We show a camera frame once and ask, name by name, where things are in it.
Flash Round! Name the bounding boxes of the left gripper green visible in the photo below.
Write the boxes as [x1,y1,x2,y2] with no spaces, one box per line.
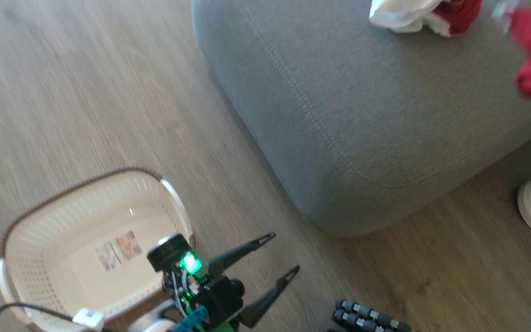
[171,233,301,332]

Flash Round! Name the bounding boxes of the white cloth garment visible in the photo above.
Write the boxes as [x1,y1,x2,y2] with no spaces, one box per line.
[369,0,450,34]

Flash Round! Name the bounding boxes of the paper sticker in basket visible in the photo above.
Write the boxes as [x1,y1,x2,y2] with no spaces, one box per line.
[95,231,142,272]

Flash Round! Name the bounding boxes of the cream plastic laundry basket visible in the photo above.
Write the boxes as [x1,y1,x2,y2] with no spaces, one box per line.
[0,167,197,332]

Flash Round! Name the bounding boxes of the grey fabric sofa seat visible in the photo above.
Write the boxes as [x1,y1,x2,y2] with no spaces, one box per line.
[191,0,531,238]

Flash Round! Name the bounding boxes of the left cable white tag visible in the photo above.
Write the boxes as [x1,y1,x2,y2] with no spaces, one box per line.
[72,308,105,329]

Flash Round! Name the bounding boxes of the left braided cable teal plug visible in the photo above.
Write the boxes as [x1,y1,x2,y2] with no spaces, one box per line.
[0,302,209,332]

